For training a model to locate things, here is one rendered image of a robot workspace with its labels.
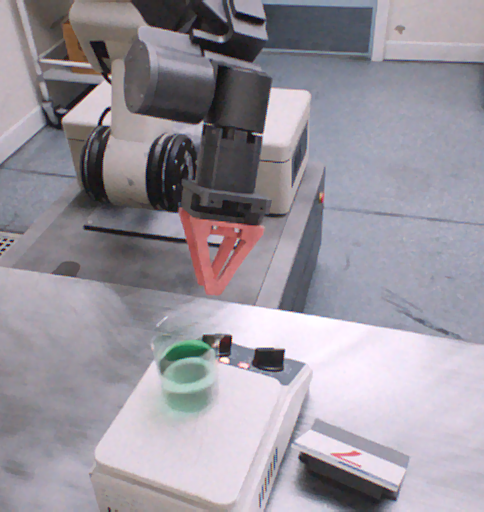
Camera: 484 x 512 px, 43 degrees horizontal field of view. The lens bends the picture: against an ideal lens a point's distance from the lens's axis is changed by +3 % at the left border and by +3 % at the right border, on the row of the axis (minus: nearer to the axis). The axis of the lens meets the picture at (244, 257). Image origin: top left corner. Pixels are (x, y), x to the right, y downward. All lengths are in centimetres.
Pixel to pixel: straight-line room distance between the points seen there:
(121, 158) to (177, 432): 86
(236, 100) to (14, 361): 38
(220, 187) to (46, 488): 31
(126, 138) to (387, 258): 102
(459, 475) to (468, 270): 145
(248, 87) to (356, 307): 134
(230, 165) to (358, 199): 176
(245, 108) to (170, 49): 8
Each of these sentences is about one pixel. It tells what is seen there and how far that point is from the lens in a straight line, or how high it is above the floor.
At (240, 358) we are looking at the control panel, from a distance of 61.
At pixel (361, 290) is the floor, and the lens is 189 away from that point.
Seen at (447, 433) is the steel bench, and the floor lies 75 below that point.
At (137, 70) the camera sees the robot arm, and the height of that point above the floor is 106.
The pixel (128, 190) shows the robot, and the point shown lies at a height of 58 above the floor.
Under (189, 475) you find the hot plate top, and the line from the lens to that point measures 49.
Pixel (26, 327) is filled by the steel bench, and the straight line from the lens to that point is 76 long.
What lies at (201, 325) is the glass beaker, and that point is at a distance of 50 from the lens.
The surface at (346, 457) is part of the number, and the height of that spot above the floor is 78.
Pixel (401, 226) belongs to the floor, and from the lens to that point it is 217.
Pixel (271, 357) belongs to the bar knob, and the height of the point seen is 81.
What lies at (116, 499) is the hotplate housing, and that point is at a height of 80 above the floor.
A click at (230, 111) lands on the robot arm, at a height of 102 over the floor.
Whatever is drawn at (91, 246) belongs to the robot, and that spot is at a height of 36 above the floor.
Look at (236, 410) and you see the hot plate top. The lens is 52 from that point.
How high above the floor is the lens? 125
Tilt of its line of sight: 39 degrees down
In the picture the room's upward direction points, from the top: 3 degrees counter-clockwise
